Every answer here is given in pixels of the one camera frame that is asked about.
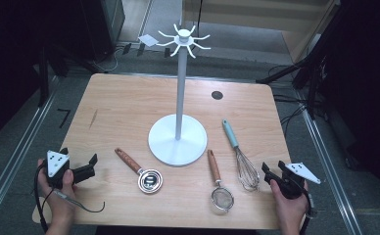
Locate wooden handled mesh strainer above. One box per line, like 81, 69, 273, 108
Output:
207, 149, 236, 216

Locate white floor cable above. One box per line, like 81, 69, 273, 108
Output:
92, 48, 119, 73

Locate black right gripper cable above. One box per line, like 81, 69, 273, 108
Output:
300, 190, 318, 235

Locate white paper sheet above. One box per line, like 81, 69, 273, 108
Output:
137, 33, 160, 48

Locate black floor cables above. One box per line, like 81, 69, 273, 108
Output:
269, 65, 313, 136

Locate metal floor rail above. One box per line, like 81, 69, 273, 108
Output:
0, 92, 58, 226
299, 106, 364, 235

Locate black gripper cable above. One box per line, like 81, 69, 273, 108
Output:
300, 190, 318, 235
33, 162, 50, 233

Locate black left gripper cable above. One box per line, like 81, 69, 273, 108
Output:
33, 162, 50, 233

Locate black cabinet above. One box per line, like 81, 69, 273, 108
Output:
79, 0, 126, 64

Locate person's left hand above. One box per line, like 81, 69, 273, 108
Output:
36, 158, 78, 217

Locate black tripod stand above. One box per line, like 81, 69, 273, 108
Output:
256, 0, 343, 120

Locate wooden handled steel measuring cup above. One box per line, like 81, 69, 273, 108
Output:
114, 147, 165, 195

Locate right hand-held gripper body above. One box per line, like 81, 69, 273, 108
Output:
263, 162, 322, 201

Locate black upright stand post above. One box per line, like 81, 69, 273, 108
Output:
36, 45, 51, 108

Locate grey cable with plug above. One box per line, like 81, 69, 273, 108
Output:
52, 188, 107, 213

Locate teal handled wire whisk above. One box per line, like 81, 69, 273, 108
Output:
221, 118, 261, 193

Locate person's right hand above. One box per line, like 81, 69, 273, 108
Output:
269, 178, 310, 227

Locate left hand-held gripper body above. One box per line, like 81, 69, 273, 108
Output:
45, 149, 97, 190

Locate white utensil rack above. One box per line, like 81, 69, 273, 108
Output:
148, 23, 212, 167

